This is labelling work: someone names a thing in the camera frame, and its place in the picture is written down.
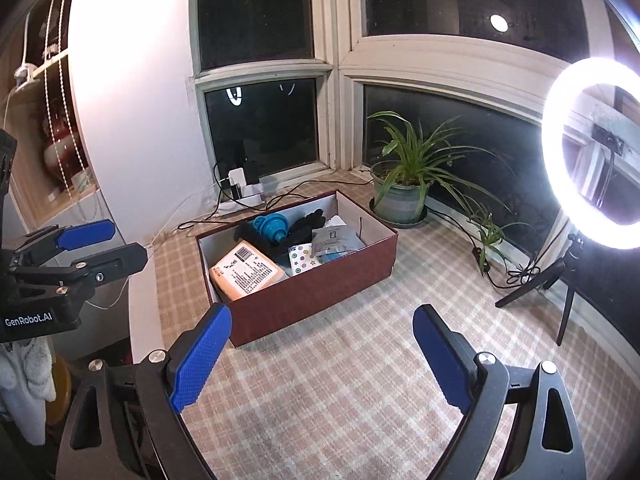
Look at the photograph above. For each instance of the white clip lamp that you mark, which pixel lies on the white clip lamp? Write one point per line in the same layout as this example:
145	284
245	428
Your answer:
24	76

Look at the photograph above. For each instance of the pair of black gloves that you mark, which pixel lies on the pair of black gloves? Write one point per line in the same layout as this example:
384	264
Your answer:
305	225

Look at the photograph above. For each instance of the blue silicone funnel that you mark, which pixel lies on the blue silicone funnel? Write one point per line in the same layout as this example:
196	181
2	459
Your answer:
270	227

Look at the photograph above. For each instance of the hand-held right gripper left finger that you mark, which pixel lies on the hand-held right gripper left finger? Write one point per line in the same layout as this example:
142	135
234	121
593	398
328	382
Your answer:
200	355

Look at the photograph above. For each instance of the patterned tissue pack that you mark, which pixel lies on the patterned tissue pack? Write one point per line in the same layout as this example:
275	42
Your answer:
305	259

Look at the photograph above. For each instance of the maroon cardboard box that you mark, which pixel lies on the maroon cardboard box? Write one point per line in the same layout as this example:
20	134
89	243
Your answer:
320	300

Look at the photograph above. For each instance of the grey sachet packet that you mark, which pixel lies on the grey sachet packet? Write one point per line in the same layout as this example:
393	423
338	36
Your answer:
332	240

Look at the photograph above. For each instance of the wooden shelf unit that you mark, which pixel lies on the wooden shelf unit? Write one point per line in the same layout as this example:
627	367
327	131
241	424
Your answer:
30	195

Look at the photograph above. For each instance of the spider plant offshoot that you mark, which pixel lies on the spider plant offshoot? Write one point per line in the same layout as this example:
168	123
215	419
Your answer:
487	235

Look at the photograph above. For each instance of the plaid tablecloth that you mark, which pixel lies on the plaid tablecloth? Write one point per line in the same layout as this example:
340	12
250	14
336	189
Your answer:
350	385

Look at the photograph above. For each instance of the white bead curtain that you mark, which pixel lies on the white bead curtain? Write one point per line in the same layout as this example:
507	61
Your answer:
62	85

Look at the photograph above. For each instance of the white power strip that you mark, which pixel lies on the white power strip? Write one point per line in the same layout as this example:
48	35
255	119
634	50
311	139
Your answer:
245	202

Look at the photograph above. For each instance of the white window frame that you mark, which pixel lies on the white window frame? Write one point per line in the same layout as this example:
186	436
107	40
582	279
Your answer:
335	60

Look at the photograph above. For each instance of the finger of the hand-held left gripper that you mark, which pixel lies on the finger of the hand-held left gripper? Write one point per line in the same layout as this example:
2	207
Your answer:
85	235
115	260

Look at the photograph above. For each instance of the black power adapter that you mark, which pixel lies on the black power adapter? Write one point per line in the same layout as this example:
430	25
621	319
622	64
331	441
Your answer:
252	174

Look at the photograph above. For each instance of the orange labelled packet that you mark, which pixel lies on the orange labelled packet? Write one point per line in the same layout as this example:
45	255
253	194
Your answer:
247	270

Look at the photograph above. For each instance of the white charger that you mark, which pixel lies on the white charger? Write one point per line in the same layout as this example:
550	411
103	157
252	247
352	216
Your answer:
236	179

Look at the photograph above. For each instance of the potted spider plant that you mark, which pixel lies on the potted spider plant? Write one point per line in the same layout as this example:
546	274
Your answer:
400	195

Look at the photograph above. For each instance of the brown vase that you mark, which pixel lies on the brown vase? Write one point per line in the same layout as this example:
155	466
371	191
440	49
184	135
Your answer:
62	150

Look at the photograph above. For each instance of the yellow stool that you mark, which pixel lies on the yellow stool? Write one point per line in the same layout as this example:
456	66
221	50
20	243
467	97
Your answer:
60	385

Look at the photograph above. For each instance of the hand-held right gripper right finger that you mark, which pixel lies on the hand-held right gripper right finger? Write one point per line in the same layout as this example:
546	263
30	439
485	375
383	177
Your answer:
440	345

